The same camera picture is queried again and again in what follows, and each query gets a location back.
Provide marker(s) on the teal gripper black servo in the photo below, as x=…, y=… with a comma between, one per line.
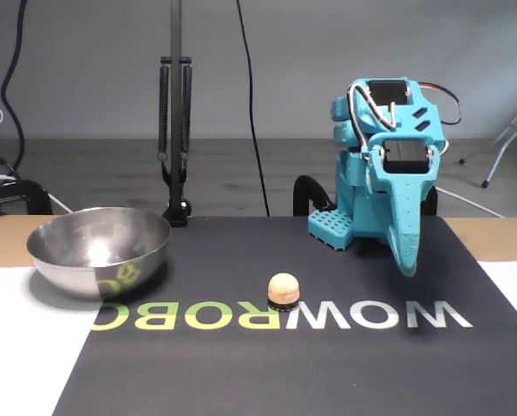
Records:
x=403, y=186

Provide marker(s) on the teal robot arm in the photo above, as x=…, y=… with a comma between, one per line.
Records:
x=358, y=208

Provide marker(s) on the metal bowl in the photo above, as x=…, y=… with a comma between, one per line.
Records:
x=98, y=260

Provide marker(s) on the black table clamp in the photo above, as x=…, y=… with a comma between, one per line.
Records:
x=431, y=201
x=28, y=193
x=304, y=190

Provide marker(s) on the white folding rack legs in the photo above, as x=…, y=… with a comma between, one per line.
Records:
x=499, y=156

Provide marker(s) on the black mat with WOWROBO print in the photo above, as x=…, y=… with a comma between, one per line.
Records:
x=241, y=368

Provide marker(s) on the black spring lamp stand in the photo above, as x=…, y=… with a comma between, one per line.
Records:
x=176, y=86

